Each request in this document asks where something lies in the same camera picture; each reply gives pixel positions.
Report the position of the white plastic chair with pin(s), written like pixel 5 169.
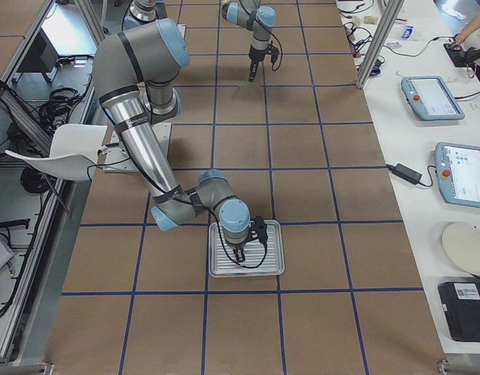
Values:
pixel 74 148

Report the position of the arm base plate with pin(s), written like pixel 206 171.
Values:
pixel 182 29
pixel 149 144

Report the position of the black power adapter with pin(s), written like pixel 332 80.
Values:
pixel 405 173

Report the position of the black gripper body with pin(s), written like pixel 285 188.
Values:
pixel 237 246
pixel 256 61

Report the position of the far blue teach pendant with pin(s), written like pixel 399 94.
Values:
pixel 431 99

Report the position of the silver ribbed metal tray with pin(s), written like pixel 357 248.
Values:
pixel 222 261

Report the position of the near blue teach pendant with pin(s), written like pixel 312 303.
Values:
pixel 458 173

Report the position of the aluminium frame post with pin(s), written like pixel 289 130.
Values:
pixel 384 26

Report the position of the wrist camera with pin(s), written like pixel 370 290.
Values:
pixel 259 230
pixel 275 56

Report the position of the person's hand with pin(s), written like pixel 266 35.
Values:
pixel 460 38

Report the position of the white round plate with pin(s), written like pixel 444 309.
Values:
pixel 461 243

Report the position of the blue teach pendant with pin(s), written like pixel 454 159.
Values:
pixel 458 173
pixel 431 99

